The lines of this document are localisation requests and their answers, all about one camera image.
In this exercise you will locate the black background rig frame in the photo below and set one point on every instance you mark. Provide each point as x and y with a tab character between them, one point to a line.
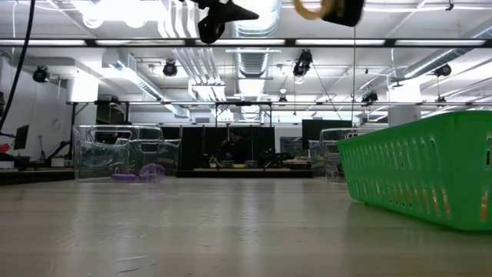
246	103

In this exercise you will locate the green slotted plastic basket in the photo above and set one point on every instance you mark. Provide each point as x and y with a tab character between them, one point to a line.
423	161

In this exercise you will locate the black partition panels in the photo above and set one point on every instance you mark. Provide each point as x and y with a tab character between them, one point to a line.
192	148

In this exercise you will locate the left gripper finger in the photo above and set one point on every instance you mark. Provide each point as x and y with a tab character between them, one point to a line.
234	13
210	32

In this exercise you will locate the large black screen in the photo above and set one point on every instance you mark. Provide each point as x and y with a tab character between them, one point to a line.
326	129

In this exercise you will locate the round wall clock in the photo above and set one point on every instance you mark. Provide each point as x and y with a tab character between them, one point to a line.
56	124

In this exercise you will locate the clear acrylic bin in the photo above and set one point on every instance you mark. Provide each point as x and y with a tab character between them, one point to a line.
326	154
115	132

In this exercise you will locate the black hanging spotlight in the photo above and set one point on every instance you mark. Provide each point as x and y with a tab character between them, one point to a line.
40	74
303	63
369	97
170	68
443	70

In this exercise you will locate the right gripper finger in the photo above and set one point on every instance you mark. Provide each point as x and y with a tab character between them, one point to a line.
334	11
353	11

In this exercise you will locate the person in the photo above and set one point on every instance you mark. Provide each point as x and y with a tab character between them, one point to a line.
234	148

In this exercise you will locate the black background robot arm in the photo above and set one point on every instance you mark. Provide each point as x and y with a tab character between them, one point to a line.
61	148

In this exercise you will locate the small background potted plant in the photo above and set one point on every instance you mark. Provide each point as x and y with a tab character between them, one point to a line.
212	161

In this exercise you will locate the small black monitor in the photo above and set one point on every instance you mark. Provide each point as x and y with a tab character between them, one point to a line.
21	136

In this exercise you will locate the silver ventilation duct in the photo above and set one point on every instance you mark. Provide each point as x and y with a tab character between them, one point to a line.
253	61

